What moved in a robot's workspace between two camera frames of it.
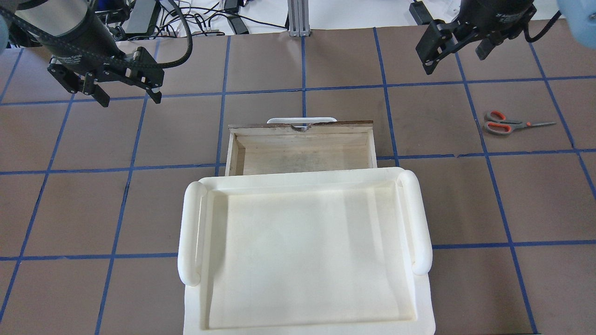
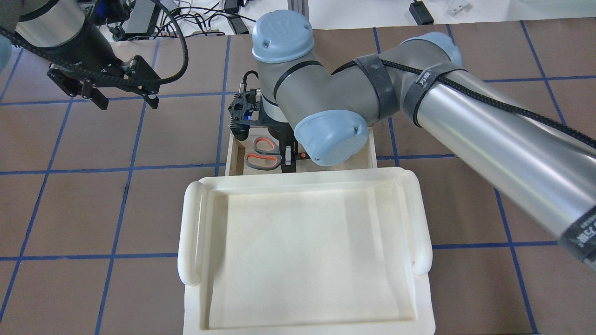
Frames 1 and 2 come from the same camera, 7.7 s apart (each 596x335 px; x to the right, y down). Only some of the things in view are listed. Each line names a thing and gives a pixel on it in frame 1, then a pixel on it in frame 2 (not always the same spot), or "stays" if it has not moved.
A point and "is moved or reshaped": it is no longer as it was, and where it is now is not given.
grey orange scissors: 497,123 is moved or reshaped
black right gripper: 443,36 to 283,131
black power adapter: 420,13 stays
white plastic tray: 332,252 stays
